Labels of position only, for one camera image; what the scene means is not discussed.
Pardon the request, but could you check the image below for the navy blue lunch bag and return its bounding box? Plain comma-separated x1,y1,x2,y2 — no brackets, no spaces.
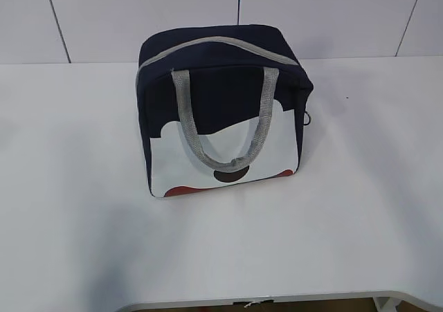
136,24,314,197

